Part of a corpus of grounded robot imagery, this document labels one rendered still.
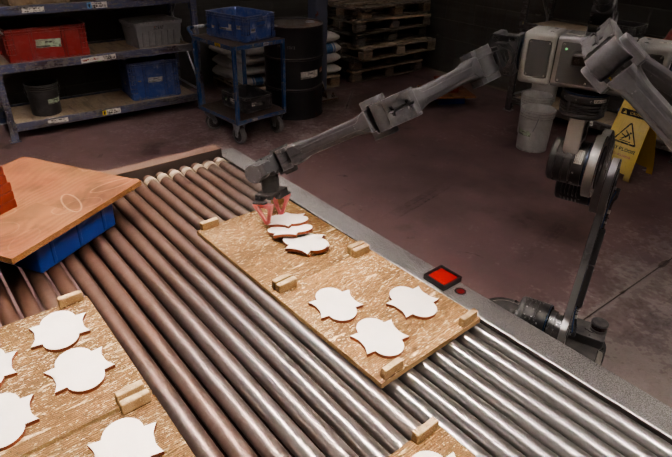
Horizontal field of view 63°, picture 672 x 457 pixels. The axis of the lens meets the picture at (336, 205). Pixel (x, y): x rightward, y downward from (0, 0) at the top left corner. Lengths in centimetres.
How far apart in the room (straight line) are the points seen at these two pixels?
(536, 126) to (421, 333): 384
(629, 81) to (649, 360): 198
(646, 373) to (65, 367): 243
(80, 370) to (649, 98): 130
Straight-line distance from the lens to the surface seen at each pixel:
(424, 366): 132
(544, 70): 181
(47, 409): 131
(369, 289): 150
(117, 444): 118
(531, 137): 510
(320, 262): 159
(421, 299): 146
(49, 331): 148
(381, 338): 133
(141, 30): 572
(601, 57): 129
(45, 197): 189
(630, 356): 304
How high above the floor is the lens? 182
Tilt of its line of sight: 28 degrees down
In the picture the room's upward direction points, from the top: 1 degrees clockwise
